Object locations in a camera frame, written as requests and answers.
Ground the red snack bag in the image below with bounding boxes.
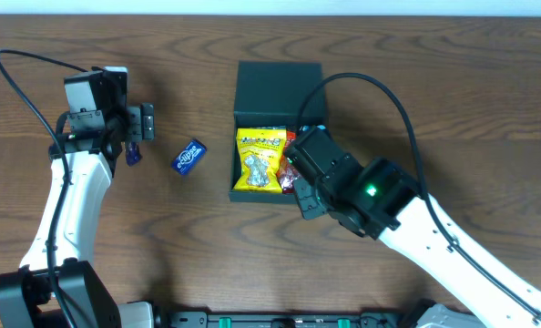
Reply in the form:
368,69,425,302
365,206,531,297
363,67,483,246
276,131,301,194

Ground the dark blue candy bar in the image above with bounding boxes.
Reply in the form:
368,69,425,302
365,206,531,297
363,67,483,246
126,141,142,167

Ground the blue Oreo cookie pack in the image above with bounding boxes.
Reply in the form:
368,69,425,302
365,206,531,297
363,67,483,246
247,124,329,133

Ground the yellow snack bag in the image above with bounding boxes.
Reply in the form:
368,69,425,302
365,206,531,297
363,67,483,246
233,128,287,194

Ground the blue Eclipse mint tin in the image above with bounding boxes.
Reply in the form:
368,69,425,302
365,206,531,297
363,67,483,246
171,139,207,176

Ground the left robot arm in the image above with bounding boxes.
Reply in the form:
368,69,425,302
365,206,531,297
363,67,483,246
0,67,160,327

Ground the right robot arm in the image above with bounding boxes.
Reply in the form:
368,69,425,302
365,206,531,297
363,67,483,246
284,128,541,327

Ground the right black cable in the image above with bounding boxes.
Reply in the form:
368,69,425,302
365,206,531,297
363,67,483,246
293,71,541,328

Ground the black cable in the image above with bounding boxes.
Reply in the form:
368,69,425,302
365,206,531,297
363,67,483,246
293,71,541,328
0,47,89,328

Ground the left black cable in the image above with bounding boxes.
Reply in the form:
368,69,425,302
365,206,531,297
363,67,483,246
0,47,89,328

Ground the black mounting rail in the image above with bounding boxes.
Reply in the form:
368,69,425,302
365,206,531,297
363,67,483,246
164,311,413,328

